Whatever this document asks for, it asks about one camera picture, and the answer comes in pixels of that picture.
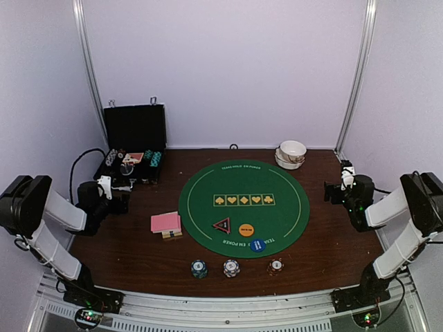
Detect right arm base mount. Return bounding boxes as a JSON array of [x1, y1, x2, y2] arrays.
[[330, 287, 390, 313]]

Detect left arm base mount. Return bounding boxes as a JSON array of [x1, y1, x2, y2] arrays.
[[63, 288, 124, 314]]

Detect white ceramic lower bowl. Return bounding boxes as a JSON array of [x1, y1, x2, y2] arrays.
[[275, 147, 305, 170]]

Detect blue round blind button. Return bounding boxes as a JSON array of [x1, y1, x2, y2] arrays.
[[250, 239, 266, 252]]

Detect teal chip row in case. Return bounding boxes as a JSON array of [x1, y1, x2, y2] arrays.
[[150, 151, 163, 167]]

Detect orange round blind button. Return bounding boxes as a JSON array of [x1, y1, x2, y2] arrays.
[[238, 223, 255, 237]]

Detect black poker chip case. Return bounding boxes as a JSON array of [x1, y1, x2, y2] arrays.
[[93, 97, 167, 185]]

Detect gold card deck box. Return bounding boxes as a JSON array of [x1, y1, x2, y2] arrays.
[[161, 231, 183, 241]]

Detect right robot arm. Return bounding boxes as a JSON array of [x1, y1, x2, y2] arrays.
[[324, 161, 442, 306]]

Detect white ceramic upper bowl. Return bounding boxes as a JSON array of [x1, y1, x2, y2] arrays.
[[279, 140, 307, 163]]

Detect clear acrylic dealer button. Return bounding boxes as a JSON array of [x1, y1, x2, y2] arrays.
[[120, 163, 134, 176]]

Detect black red triangle token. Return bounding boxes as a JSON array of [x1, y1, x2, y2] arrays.
[[213, 217, 231, 234]]

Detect blue tan chip stack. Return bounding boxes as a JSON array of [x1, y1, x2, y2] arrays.
[[223, 259, 240, 277]]

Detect white ceramic bowl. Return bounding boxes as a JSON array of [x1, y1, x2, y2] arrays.
[[275, 147, 305, 170], [279, 140, 307, 163]]

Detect red playing card deck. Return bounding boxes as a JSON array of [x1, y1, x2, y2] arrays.
[[150, 212, 181, 233]]

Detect green blue chips in case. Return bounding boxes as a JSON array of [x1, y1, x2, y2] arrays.
[[143, 149, 154, 160]]

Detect blue tan chips in case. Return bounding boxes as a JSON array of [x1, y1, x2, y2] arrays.
[[105, 149, 118, 167]]

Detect card deck in case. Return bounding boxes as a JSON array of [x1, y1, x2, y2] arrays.
[[123, 152, 144, 164]]

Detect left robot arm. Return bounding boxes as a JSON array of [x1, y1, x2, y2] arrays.
[[1, 175, 123, 307]]

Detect green round poker mat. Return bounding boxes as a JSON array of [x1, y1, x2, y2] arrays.
[[179, 160, 310, 259]]

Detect green blue chip stack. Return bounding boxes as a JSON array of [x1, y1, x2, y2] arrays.
[[191, 259, 208, 279]]

